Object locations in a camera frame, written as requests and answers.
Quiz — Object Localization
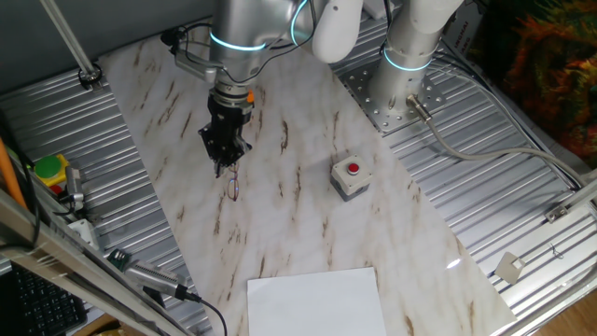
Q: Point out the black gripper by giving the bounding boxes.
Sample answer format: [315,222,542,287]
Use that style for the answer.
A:
[198,88,256,179]

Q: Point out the dark red framed glasses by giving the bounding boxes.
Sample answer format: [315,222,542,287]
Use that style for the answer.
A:
[226,161,242,203]

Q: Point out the marble patterned board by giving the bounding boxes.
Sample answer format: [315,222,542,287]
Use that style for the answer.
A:
[98,0,518,336]

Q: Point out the grey box small red button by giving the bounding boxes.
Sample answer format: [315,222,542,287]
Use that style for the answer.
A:
[329,153,374,203]

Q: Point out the white paper sheet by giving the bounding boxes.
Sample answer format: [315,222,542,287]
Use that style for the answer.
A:
[246,266,388,336]

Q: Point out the yellow box green button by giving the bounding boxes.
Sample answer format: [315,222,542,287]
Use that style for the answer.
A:
[34,153,71,195]

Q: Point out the aluminium profile beam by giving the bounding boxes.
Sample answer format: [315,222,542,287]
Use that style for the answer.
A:
[0,189,192,336]

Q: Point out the orange pole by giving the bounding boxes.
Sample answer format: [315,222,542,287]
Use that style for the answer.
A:
[0,137,28,209]

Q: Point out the black keyboard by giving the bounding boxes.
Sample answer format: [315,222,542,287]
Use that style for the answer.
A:
[0,265,89,336]

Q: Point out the white printed carton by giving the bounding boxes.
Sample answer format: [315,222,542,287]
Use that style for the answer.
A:
[440,7,486,60]

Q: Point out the colourful patterned cloth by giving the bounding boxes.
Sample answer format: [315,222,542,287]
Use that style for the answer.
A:
[465,0,597,169]

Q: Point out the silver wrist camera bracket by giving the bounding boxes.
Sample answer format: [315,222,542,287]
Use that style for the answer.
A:
[174,46,219,85]

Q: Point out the silver ribbed camera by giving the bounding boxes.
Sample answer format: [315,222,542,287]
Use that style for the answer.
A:
[123,259,201,302]

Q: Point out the black cable of ribbed camera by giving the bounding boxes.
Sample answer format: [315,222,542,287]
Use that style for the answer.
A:
[195,296,229,336]

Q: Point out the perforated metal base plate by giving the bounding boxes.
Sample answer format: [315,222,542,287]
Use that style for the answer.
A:
[340,60,447,136]

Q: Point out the aluminium frame post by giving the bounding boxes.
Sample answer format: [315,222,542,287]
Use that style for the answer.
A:
[39,0,104,92]

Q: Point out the thick grey base cable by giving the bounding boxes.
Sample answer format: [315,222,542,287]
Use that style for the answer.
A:
[404,92,590,188]

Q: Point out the small white adhesive mount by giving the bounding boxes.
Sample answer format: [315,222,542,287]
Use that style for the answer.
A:
[493,251,527,286]

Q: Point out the aluminium corner bracket rail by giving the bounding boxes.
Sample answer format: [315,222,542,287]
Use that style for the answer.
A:
[544,179,597,224]

